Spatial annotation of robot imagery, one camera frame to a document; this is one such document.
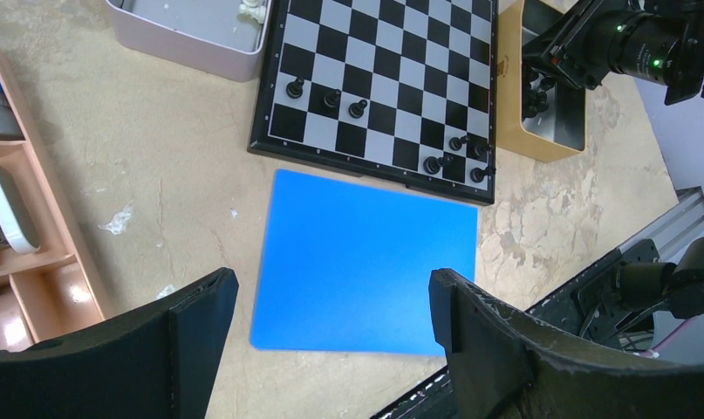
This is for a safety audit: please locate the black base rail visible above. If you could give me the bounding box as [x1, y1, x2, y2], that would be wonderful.
[376, 239, 659, 418]

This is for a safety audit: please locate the white device in tray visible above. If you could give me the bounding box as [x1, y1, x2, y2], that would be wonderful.
[0, 166, 40, 254]

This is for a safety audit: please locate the black chess piece corner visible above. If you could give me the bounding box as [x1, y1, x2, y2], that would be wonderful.
[469, 166, 496, 183]

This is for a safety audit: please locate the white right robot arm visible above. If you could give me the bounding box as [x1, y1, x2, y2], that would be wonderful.
[522, 0, 704, 106]

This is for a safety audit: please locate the yellow tin with black pieces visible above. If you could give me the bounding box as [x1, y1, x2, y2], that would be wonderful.
[495, 1, 586, 162]

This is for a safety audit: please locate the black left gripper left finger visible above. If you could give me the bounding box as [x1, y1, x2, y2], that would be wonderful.
[0, 267, 239, 418]

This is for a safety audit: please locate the pink tin with white pieces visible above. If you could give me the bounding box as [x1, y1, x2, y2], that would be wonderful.
[106, 0, 273, 82]

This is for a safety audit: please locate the black pawn edge square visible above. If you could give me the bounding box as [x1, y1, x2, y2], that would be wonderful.
[473, 142, 492, 159]

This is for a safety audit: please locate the black pawn second row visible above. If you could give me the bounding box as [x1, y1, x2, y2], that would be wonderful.
[448, 135, 470, 151]

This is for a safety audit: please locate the black pawn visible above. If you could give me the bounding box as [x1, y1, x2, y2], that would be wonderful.
[285, 78, 304, 99]
[348, 99, 368, 119]
[323, 89, 341, 109]

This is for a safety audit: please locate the white chess pieces pile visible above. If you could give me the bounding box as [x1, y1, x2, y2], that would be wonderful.
[239, 0, 268, 24]

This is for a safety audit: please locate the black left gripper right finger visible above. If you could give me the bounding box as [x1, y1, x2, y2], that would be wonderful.
[428, 268, 704, 419]

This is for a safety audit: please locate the peach desk organizer tray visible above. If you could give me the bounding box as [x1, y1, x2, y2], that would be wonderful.
[0, 51, 113, 352]

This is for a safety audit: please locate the black white chessboard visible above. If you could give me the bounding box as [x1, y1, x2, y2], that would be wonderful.
[248, 0, 498, 205]

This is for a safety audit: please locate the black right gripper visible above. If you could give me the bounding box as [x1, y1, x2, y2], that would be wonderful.
[522, 0, 624, 90]

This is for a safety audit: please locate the blue mat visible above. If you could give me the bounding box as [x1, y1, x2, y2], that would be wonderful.
[250, 169, 479, 356]

